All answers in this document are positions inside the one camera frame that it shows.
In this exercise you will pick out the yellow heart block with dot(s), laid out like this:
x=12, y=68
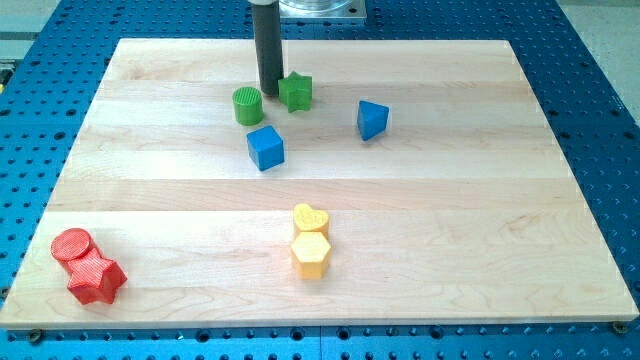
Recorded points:
x=307, y=219

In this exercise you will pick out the blue cube block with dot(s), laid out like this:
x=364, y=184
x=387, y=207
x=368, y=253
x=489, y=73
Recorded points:
x=265, y=147

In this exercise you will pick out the yellow hexagon block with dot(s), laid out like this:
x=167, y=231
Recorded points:
x=311, y=253

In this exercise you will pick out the blue triangle block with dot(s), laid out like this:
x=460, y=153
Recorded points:
x=372, y=119

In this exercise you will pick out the green star block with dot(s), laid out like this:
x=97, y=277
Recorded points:
x=295, y=92

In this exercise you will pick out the green cylinder block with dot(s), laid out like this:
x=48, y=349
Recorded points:
x=247, y=102

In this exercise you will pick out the light wooden board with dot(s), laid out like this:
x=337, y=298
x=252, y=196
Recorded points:
x=464, y=210

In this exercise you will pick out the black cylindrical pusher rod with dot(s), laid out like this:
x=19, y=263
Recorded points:
x=268, y=44

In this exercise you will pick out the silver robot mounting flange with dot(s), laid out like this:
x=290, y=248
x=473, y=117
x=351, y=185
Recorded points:
x=323, y=9

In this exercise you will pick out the red star block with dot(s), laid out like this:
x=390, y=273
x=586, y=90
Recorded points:
x=94, y=278

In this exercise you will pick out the red cylinder block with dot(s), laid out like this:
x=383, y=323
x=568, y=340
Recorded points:
x=72, y=244

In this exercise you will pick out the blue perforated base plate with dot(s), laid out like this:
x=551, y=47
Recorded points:
x=51, y=90

